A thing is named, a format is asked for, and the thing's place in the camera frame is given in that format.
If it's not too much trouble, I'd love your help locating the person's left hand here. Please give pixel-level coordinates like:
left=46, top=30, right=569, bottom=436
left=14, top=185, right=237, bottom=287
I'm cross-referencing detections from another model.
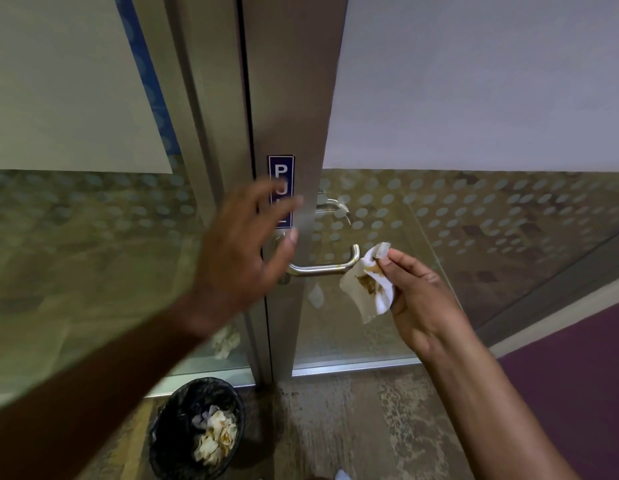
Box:
left=185, top=177, right=304, bottom=338

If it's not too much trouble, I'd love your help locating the person's right hand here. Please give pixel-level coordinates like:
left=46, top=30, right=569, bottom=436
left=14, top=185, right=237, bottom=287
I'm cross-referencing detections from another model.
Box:
left=377, top=247, right=473, bottom=363

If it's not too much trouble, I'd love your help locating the stained white tissue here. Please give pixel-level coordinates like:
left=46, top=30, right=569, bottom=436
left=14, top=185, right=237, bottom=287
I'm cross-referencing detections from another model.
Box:
left=339, top=242, right=395, bottom=325

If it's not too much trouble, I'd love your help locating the person's right forearm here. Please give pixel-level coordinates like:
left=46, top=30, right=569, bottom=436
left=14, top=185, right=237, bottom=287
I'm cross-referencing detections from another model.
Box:
left=418, top=326, right=581, bottom=480

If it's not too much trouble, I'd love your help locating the person's left forearm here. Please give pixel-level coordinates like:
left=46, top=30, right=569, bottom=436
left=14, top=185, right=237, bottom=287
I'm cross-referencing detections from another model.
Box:
left=0, top=295, right=216, bottom=480

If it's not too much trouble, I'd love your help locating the blue door sign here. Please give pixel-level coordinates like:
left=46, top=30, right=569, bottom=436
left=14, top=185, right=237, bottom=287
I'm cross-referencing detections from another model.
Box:
left=267, top=154, right=295, bottom=230

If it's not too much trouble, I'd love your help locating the metal framed glass door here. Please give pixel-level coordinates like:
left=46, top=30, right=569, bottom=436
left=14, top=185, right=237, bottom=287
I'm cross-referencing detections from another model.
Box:
left=241, top=0, right=619, bottom=384

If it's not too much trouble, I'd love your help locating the crumpled used tissues pile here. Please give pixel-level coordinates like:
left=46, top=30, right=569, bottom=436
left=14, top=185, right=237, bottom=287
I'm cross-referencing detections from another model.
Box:
left=191, top=405, right=239, bottom=467

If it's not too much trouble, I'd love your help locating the black mesh waste bin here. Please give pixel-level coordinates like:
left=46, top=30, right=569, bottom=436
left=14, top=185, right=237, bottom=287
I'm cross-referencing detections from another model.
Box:
left=148, top=377, right=246, bottom=480

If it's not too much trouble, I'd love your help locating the frosted dotted glass side panel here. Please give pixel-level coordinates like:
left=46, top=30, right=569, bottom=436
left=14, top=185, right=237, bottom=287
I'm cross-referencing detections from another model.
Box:
left=0, top=0, right=271, bottom=411

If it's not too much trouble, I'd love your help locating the steel lever door handle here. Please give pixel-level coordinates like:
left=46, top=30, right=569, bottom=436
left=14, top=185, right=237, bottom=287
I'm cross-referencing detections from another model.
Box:
left=278, top=243, right=361, bottom=285

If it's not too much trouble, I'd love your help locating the steel inner door handle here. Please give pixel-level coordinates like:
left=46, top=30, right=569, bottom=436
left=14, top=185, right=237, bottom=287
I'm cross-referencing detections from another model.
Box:
left=314, top=198, right=351, bottom=226

